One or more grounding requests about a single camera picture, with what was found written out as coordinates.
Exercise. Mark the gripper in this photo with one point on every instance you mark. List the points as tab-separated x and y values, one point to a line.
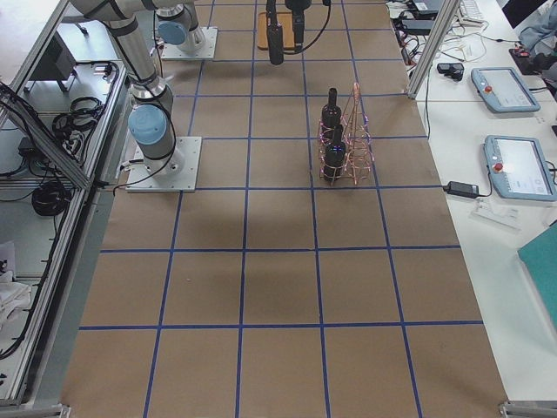
297	17

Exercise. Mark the dark wine bottle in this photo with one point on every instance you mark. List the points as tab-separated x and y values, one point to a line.
335	153
274	35
331	113

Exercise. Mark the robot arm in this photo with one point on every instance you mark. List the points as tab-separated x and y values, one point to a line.
150	122
182	35

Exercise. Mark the wooden tray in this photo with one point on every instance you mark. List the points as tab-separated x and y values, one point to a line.
285	19

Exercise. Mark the black handheld device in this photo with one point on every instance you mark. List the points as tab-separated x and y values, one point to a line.
454	71

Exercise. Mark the far teach pendant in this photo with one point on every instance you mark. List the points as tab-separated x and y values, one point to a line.
503	90

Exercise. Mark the teach pendant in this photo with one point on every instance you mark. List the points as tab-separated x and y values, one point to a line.
518	168
503	90

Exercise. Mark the black power adapter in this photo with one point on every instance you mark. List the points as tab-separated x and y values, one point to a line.
460	189

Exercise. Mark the near teach pendant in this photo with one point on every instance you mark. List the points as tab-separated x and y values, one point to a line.
518	168

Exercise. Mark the clear acrylic holder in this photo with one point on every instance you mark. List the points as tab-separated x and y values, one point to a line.
507	217

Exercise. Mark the teal board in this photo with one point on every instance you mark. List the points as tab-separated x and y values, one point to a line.
539	256

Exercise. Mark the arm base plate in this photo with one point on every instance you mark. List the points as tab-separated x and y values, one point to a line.
200	44
179	174

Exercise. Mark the copper wire bottle basket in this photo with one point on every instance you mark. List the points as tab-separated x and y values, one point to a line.
359	158

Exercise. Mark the aluminium frame post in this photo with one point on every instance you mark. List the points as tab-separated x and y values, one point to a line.
437	34

